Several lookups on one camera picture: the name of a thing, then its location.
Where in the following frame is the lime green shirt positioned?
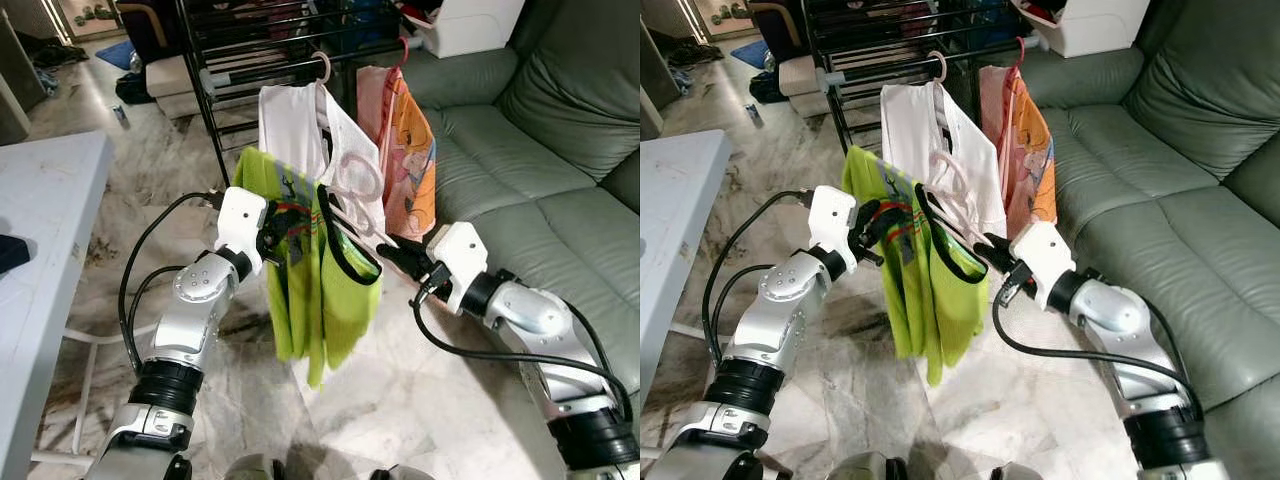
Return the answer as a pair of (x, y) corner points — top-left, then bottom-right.
(233, 145), (384, 391)
(840, 145), (991, 389)

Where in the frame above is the white garment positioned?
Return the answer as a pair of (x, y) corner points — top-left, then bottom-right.
(880, 82), (1009, 241)
(257, 82), (389, 246)

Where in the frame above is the pink cartoon print garment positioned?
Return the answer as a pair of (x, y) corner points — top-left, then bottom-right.
(978, 65), (1059, 241)
(355, 65), (439, 243)

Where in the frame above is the grey green leather sofa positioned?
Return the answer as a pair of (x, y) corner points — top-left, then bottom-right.
(395, 0), (640, 411)
(1020, 0), (1280, 480)

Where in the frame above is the black clothes drying rack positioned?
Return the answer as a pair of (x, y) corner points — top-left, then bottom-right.
(800, 0), (1041, 156)
(175, 0), (426, 186)

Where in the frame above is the cream ottoman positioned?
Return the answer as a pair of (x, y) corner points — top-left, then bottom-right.
(145, 55), (216, 119)
(775, 55), (831, 111)

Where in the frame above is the black bag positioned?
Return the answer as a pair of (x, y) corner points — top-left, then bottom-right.
(748, 70), (786, 104)
(115, 72), (153, 106)

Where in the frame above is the maroon garment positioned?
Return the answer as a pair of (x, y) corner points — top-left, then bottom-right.
(230, 0), (301, 46)
(860, 0), (926, 46)

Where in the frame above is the white folding table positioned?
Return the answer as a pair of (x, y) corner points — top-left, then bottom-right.
(640, 128), (733, 441)
(0, 130), (131, 471)

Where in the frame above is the teal blue garment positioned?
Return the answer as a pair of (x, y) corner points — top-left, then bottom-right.
(340, 0), (396, 46)
(960, 0), (1013, 46)

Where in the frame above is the blue floor mat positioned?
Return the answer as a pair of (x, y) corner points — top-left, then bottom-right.
(95, 40), (136, 71)
(728, 38), (769, 69)

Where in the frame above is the dark purple armchair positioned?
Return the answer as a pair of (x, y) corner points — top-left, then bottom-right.
(115, 0), (186, 66)
(745, 0), (811, 61)

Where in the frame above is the white plastic basket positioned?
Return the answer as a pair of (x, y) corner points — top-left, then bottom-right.
(1040, 0), (1151, 58)
(420, 0), (526, 59)

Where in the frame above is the dark clothes pile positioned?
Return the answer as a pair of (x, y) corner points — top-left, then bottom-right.
(20, 35), (81, 69)
(665, 35), (716, 66)

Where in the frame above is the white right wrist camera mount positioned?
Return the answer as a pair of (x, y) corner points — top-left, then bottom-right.
(425, 222), (489, 316)
(1010, 220), (1079, 311)

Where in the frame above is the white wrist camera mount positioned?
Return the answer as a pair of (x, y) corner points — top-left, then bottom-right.
(215, 187), (269, 276)
(1010, 220), (1079, 311)
(808, 185), (861, 273)
(425, 222), (489, 316)

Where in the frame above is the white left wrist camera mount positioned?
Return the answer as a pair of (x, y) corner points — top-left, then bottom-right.
(808, 185), (861, 273)
(215, 187), (269, 276)

